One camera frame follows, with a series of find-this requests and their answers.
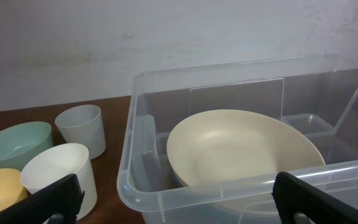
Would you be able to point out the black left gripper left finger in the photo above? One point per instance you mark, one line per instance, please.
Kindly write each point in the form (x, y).
(59, 202)

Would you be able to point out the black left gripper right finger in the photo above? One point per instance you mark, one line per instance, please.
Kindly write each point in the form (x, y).
(292, 196)

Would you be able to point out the beige plate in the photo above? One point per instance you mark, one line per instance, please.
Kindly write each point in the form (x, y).
(220, 145)

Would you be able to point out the clear plastic storage container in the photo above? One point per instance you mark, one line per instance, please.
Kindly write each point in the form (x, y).
(315, 94)

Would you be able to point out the cream cup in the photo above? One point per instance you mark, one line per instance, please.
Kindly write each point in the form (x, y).
(57, 162)

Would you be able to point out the green bowl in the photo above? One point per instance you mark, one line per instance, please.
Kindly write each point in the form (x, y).
(19, 144)

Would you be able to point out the grey cup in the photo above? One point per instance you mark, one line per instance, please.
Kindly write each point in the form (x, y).
(83, 125)

